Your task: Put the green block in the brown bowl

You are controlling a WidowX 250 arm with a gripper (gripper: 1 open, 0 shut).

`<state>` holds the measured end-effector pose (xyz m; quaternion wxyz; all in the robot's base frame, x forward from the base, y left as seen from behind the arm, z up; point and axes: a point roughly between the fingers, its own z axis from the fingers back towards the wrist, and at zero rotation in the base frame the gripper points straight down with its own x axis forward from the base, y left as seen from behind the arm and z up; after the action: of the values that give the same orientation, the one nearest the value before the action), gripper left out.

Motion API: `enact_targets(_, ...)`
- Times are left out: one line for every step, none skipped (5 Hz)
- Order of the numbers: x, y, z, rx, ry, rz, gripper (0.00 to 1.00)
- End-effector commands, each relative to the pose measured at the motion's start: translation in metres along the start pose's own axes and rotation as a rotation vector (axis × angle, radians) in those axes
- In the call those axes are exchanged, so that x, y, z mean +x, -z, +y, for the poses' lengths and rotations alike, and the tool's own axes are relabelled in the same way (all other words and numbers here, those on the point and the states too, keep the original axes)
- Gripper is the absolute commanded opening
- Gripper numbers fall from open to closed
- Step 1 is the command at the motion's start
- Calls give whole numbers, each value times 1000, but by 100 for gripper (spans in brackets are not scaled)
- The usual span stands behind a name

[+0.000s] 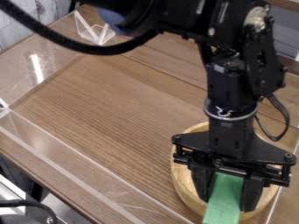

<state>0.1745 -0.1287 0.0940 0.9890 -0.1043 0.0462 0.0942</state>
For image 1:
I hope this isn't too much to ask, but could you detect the black clamp with cable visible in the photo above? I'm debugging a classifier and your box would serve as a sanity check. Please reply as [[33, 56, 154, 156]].
[[0, 197, 59, 224]]

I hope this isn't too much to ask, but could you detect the clear acrylic corner bracket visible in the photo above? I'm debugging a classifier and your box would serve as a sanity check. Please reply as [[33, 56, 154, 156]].
[[73, 10, 116, 46]]

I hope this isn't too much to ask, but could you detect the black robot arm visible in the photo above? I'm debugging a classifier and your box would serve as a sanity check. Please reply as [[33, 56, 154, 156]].
[[81, 0, 296, 212]]

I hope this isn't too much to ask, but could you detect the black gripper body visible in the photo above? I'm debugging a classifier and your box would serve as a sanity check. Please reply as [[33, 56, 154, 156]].
[[172, 119, 296, 186]]

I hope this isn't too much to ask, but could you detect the black cable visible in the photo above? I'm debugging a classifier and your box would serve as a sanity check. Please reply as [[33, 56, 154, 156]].
[[0, 0, 162, 56]]

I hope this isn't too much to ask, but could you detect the green rectangular block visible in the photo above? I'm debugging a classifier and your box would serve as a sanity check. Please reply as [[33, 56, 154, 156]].
[[202, 173, 243, 224]]

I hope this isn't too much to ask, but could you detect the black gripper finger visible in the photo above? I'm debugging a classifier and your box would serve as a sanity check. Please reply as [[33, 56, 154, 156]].
[[191, 164, 215, 202], [240, 176, 267, 213]]

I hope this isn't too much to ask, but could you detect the clear acrylic tray wall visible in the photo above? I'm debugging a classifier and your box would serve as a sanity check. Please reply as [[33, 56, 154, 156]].
[[0, 99, 198, 224]]

